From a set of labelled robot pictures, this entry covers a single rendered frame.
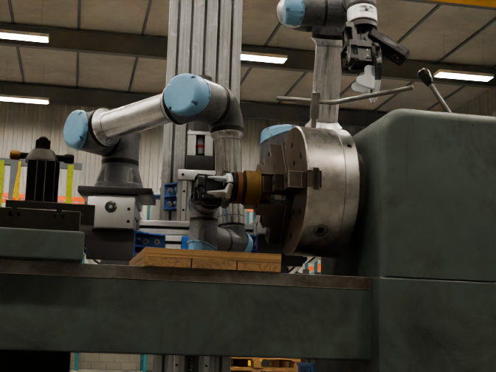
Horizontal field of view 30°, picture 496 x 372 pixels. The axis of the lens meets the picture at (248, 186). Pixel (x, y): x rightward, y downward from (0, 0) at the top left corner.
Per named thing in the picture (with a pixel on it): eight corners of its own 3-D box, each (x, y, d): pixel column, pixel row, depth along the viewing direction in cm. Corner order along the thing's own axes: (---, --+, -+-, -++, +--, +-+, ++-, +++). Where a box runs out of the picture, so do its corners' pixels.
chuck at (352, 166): (315, 248, 241) (325, 129, 239) (353, 267, 210) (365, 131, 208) (302, 247, 240) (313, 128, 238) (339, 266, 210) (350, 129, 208)
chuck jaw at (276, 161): (297, 188, 227) (291, 153, 234) (302, 175, 223) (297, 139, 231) (254, 185, 224) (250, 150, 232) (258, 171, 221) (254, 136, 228)
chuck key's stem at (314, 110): (306, 139, 222) (311, 91, 221) (308, 139, 224) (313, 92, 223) (314, 139, 221) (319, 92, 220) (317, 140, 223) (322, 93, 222)
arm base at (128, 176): (97, 195, 291) (98, 164, 292) (144, 197, 291) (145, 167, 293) (91, 187, 276) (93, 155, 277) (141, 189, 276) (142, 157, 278)
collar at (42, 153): (58, 167, 223) (59, 155, 223) (59, 161, 215) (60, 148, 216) (24, 164, 221) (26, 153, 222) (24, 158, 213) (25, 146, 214)
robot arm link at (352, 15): (370, 21, 234) (381, 4, 227) (371, 36, 233) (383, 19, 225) (342, 18, 233) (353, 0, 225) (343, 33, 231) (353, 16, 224)
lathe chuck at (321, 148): (302, 247, 240) (313, 128, 238) (339, 266, 210) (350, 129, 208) (269, 246, 238) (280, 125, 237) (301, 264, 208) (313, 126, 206)
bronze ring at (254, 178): (265, 173, 226) (229, 170, 224) (274, 167, 217) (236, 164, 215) (263, 210, 225) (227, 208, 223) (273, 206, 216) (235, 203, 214)
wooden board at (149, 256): (245, 282, 234) (246, 266, 235) (280, 272, 200) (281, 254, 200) (128, 277, 228) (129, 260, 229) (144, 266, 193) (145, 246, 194)
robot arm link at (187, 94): (94, 160, 284) (232, 119, 252) (57, 151, 272) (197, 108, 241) (93, 123, 286) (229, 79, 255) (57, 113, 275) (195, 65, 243)
